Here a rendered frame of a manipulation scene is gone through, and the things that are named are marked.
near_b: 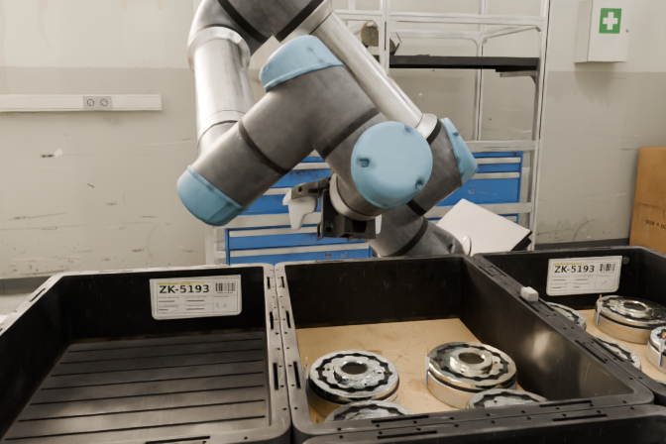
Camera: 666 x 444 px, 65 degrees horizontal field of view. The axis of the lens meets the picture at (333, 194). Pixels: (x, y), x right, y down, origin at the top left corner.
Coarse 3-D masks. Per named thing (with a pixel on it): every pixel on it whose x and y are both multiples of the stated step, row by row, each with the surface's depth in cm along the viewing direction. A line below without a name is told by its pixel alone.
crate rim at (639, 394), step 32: (416, 256) 79; (448, 256) 79; (512, 288) 66; (288, 320) 60; (544, 320) 57; (288, 352) 50; (288, 384) 44; (640, 384) 44; (384, 416) 40; (416, 416) 40; (448, 416) 40; (480, 416) 40; (512, 416) 40
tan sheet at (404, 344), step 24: (312, 336) 75; (336, 336) 75; (360, 336) 75; (384, 336) 75; (408, 336) 75; (432, 336) 75; (456, 336) 75; (312, 360) 68; (408, 360) 68; (408, 384) 62; (312, 408) 57; (408, 408) 57; (432, 408) 57; (456, 408) 57
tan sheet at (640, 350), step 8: (584, 312) 83; (592, 312) 83; (592, 320) 80; (592, 328) 77; (600, 336) 75; (608, 336) 75; (624, 344) 72; (632, 344) 72; (640, 344) 72; (640, 352) 70; (640, 360) 68; (648, 368) 66; (656, 376) 64; (664, 376) 64
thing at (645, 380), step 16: (480, 256) 79; (496, 256) 80; (512, 256) 80; (528, 256) 80; (656, 256) 80; (496, 272) 72; (544, 304) 61; (560, 320) 57; (592, 336) 53; (608, 352) 50; (624, 368) 47; (656, 384) 44; (656, 400) 43
